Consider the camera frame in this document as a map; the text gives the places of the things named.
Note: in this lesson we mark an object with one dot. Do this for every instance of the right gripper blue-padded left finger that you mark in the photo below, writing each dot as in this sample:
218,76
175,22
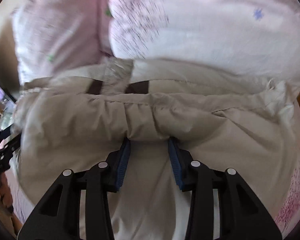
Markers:
56,216

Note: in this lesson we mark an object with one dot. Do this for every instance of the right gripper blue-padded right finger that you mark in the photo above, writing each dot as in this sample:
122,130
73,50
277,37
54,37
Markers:
241,213

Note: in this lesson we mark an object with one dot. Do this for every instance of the beige puffer jacket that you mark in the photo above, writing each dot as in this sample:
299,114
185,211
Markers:
74,119

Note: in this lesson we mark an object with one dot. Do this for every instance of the pink floral bed sheet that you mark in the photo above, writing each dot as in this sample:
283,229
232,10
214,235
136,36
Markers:
289,214

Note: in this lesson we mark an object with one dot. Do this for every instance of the pink floral pillow left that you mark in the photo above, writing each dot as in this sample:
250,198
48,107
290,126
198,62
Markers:
52,36

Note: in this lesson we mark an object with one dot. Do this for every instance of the pink floral pillow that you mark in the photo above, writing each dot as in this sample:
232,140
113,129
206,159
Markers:
245,37
52,36

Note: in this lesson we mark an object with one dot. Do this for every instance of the pink floral pillow right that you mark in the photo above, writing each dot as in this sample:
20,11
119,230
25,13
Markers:
245,37

